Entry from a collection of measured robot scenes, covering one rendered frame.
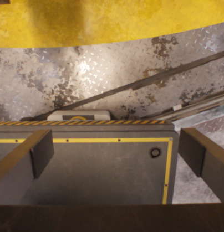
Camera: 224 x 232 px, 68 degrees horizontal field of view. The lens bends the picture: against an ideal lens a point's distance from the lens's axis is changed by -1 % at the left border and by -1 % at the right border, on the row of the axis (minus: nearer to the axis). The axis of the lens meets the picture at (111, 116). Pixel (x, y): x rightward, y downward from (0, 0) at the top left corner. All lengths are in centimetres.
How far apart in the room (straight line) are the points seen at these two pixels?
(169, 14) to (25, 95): 75
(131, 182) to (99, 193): 12
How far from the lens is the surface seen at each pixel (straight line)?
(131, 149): 54
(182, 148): 17
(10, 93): 94
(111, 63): 80
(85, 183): 61
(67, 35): 84
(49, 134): 16
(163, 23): 86
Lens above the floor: 80
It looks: 74 degrees down
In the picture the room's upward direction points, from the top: 179 degrees clockwise
